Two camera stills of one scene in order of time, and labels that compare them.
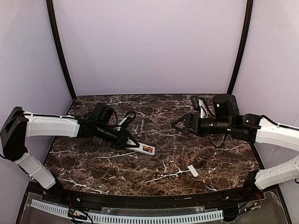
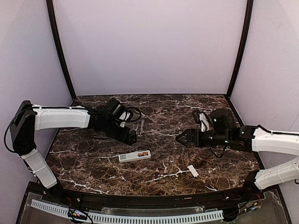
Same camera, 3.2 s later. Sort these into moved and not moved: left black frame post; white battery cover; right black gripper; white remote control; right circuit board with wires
Moved: white remote control; right black gripper
Not moved: white battery cover; right circuit board with wires; left black frame post
